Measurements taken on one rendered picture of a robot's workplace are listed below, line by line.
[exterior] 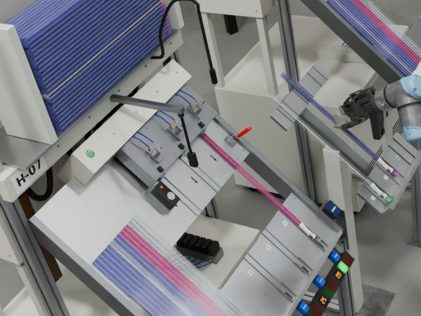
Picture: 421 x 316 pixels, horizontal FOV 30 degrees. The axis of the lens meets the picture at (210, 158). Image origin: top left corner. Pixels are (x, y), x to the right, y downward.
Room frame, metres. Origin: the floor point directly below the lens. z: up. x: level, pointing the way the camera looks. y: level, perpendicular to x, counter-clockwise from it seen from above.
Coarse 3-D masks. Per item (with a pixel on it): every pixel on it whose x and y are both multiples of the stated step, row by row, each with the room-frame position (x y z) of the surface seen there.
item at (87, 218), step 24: (192, 144) 1.92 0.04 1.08; (240, 144) 1.97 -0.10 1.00; (120, 168) 1.78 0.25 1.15; (168, 168) 1.82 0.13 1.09; (192, 168) 1.85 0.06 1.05; (216, 168) 1.87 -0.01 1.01; (72, 192) 1.68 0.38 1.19; (96, 192) 1.70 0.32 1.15; (120, 192) 1.72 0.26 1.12; (144, 192) 1.74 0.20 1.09; (192, 192) 1.77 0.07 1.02; (216, 192) 1.79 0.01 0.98; (48, 216) 1.60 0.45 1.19; (72, 216) 1.62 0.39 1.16; (96, 216) 1.64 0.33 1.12; (120, 216) 1.65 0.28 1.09; (144, 216) 1.67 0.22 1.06; (168, 216) 1.69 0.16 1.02; (192, 216) 1.71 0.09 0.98; (72, 240) 1.56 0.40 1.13; (96, 240) 1.58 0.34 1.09; (168, 240) 1.62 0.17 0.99; (120, 288) 1.47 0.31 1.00
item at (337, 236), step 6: (336, 234) 1.76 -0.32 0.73; (336, 240) 1.74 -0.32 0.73; (330, 246) 1.71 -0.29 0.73; (324, 252) 1.71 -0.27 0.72; (330, 252) 1.69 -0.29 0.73; (324, 258) 1.67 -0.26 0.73; (318, 264) 1.65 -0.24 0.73; (318, 270) 1.63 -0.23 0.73; (312, 276) 1.61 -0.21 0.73; (306, 282) 1.59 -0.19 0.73; (306, 288) 1.57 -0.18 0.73; (300, 294) 1.55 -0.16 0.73; (294, 300) 1.54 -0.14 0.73; (300, 300) 1.53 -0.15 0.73; (294, 306) 1.51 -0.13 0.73; (288, 312) 1.49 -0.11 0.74
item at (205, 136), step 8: (200, 136) 1.95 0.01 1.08; (208, 136) 1.95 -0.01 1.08; (216, 144) 1.93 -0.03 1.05; (224, 152) 1.91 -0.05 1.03; (232, 160) 1.90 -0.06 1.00; (240, 168) 1.88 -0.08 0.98; (248, 176) 1.86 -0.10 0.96; (256, 184) 1.84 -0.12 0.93; (264, 192) 1.83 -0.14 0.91; (272, 200) 1.81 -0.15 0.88; (280, 208) 1.80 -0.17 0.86; (288, 216) 1.78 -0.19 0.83; (296, 224) 1.77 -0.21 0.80; (304, 232) 1.75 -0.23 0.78; (312, 232) 1.75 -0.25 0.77; (320, 240) 1.73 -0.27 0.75
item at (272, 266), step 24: (312, 216) 1.81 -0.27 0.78; (264, 240) 1.70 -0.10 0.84; (288, 240) 1.72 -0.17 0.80; (312, 240) 1.73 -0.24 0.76; (240, 264) 1.61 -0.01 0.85; (264, 264) 1.63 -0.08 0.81; (288, 264) 1.65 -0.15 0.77; (312, 264) 1.66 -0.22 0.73; (240, 288) 1.54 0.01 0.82; (264, 288) 1.56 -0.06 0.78; (288, 288) 1.57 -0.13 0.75; (264, 312) 1.50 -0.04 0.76
